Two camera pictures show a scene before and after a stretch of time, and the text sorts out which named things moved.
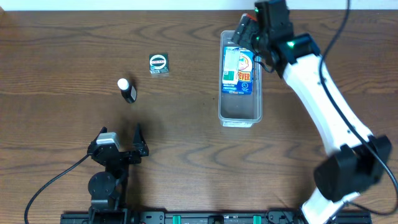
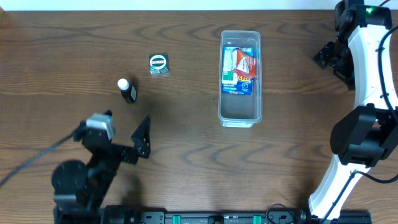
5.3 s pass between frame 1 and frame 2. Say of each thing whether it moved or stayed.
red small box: moved
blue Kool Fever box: stayed
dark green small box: stayed
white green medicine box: stayed
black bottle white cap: stayed
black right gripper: moved
